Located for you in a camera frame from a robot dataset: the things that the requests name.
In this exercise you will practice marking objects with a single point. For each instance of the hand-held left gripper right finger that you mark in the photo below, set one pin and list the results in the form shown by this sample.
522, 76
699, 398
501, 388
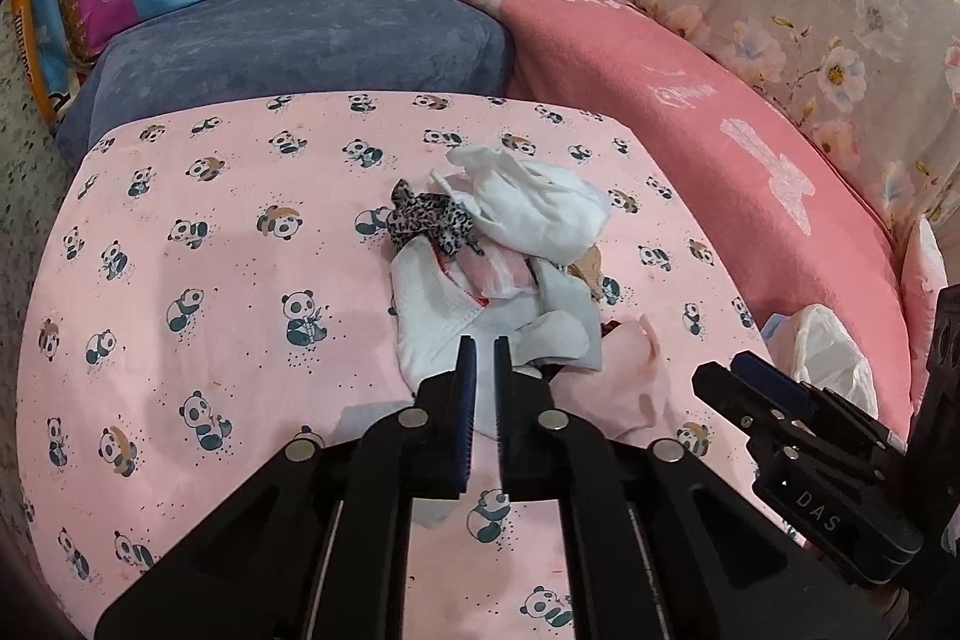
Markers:
504, 415

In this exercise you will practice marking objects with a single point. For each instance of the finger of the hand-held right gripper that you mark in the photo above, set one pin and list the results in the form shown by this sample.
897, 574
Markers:
739, 400
772, 381

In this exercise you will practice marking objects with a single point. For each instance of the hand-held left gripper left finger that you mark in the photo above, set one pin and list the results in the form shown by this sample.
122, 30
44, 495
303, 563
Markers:
463, 415

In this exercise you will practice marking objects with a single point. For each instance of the white plastic bag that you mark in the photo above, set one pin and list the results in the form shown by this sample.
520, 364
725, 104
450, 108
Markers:
825, 347

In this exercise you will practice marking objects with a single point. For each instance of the white sock with red trim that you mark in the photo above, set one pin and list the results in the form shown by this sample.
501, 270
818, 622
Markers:
435, 325

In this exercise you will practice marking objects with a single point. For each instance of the light pink sock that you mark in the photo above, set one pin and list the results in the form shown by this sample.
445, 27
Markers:
622, 377

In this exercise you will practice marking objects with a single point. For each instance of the light blue sock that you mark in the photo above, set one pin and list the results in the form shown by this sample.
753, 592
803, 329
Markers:
562, 310

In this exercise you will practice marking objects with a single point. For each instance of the pink striped sock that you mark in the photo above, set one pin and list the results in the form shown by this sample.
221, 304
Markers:
495, 276

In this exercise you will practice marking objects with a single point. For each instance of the beige stocking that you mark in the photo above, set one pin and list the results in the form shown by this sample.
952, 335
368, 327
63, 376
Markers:
589, 272

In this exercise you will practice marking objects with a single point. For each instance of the leopard-print sock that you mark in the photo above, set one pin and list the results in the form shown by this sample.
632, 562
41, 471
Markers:
427, 220

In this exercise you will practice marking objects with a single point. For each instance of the white cloth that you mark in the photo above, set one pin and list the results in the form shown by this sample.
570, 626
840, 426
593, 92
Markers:
532, 212

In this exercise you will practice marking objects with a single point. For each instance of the pink panda-print sheet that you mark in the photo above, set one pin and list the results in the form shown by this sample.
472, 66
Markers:
187, 280

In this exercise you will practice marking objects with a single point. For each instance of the pink blanket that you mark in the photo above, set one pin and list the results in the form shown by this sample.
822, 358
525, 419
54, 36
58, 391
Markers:
675, 85

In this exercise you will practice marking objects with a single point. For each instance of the blue-grey velvet pillow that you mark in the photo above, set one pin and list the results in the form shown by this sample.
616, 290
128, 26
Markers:
300, 40

